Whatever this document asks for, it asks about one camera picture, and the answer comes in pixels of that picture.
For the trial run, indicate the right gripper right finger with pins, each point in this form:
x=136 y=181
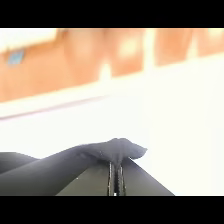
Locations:
x=143 y=185

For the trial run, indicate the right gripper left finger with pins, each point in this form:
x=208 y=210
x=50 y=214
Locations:
x=90 y=184

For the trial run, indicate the dark grey garment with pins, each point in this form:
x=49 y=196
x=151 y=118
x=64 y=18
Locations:
x=50 y=173

